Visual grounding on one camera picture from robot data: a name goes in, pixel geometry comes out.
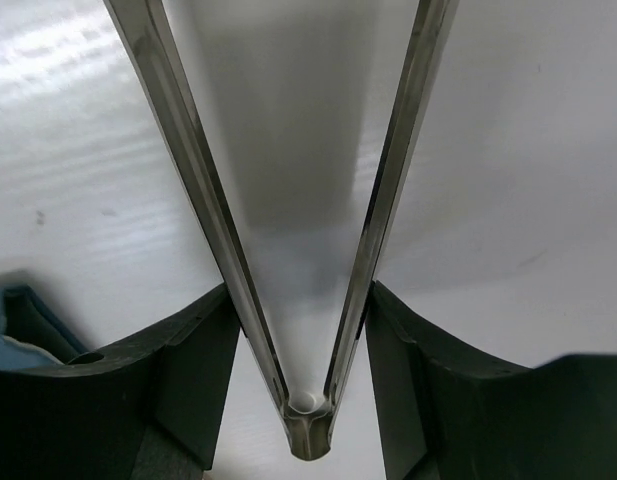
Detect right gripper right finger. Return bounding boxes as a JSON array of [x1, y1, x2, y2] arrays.
[[365, 284, 617, 479]]

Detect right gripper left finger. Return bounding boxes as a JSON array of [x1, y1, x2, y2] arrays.
[[0, 286, 240, 479]]

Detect metal tongs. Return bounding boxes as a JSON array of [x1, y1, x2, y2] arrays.
[[105, 1, 458, 461]]

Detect checkered blue cloth placemat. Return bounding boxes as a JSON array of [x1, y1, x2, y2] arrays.
[[0, 272, 88, 371]]

